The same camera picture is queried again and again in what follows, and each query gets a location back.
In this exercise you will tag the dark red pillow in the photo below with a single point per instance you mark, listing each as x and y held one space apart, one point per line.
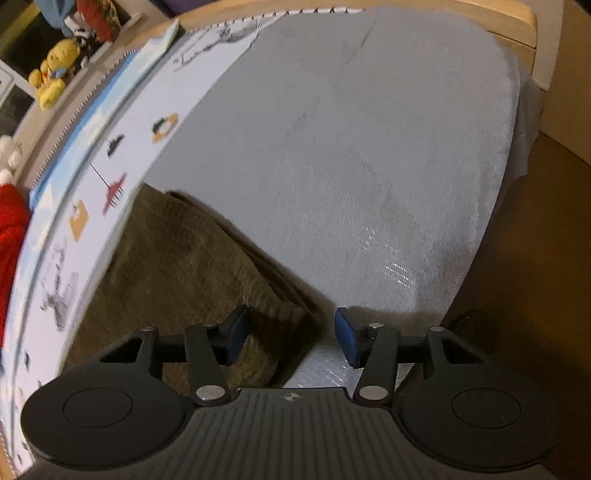
97 18

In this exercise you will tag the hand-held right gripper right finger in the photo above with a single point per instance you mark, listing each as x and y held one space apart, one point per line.
346 338

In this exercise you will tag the red folded blanket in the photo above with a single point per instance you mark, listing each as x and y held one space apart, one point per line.
11 230

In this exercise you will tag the purple flat item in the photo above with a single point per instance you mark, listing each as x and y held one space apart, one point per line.
184 4

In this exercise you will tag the white fluffy item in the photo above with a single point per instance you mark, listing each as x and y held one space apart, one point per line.
8 152

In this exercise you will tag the window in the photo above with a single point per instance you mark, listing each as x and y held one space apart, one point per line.
16 46

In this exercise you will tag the yellow plush toy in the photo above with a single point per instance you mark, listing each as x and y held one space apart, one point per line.
46 90
62 53

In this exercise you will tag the printed bed sheet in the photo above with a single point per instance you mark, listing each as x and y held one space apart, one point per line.
92 184

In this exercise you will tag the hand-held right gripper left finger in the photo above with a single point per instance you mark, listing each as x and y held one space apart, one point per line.
236 333

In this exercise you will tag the light blue blanket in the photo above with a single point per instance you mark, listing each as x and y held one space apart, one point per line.
106 99

